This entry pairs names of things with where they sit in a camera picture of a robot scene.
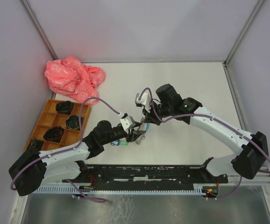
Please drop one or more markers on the green black bundle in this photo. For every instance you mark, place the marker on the green black bundle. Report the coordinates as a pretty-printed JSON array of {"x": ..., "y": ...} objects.
[{"x": 72, "y": 123}]

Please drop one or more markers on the white cable duct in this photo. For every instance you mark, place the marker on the white cable duct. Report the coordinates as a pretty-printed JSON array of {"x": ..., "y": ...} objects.
[{"x": 69, "y": 189}]

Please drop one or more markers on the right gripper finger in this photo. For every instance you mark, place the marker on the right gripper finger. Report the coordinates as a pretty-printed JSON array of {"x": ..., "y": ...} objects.
[
  {"x": 153, "y": 120},
  {"x": 146, "y": 119}
]

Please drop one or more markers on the black bundle compartment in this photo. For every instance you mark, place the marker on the black bundle compartment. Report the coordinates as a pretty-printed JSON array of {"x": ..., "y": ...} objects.
[
  {"x": 64, "y": 107},
  {"x": 35, "y": 144},
  {"x": 54, "y": 134}
]

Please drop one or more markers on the blue key tag on table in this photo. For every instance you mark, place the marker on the blue key tag on table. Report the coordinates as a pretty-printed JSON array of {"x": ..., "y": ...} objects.
[{"x": 115, "y": 143}]

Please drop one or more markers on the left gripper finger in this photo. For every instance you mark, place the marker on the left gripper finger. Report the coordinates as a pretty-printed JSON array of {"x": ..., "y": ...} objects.
[
  {"x": 136, "y": 124},
  {"x": 136, "y": 136}
]

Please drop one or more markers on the black bundle middle compartment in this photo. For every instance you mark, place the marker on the black bundle middle compartment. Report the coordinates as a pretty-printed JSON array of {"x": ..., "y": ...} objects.
[{"x": 54, "y": 134}]

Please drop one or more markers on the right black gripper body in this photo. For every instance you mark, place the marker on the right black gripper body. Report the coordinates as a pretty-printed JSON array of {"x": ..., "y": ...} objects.
[{"x": 163, "y": 110}]

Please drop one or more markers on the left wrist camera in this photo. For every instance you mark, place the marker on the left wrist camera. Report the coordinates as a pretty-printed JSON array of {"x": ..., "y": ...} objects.
[{"x": 127, "y": 122}]

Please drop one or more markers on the black bundle bottom compartment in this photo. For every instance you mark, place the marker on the black bundle bottom compartment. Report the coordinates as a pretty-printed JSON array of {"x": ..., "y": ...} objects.
[{"x": 35, "y": 144}]

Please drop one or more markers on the green key tag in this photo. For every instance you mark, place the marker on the green key tag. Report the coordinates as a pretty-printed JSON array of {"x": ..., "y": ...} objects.
[{"x": 123, "y": 143}]

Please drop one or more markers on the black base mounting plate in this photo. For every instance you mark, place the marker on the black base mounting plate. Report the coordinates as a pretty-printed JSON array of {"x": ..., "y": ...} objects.
[{"x": 146, "y": 176}]

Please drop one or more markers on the aluminium frame rail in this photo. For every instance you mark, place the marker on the aluminium frame rail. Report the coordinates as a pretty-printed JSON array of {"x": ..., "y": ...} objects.
[{"x": 38, "y": 175}]

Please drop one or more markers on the black bundle top compartment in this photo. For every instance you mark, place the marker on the black bundle top compartment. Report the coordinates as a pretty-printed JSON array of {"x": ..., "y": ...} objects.
[{"x": 64, "y": 107}]

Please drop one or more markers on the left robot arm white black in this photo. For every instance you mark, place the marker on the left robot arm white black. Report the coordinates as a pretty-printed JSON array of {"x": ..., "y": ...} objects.
[{"x": 89, "y": 147}]

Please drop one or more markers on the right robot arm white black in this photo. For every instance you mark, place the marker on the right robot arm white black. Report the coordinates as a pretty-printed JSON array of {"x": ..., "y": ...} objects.
[{"x": 250, "y": 150}]

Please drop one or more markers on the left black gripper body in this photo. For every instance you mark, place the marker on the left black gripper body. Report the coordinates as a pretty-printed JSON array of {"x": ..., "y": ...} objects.
[{"x": 121, "y": 135}]

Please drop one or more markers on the pink plastic bag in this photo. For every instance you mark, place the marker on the pink plastic bag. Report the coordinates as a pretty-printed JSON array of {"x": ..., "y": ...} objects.
[{"x": 71, "y": 78}]

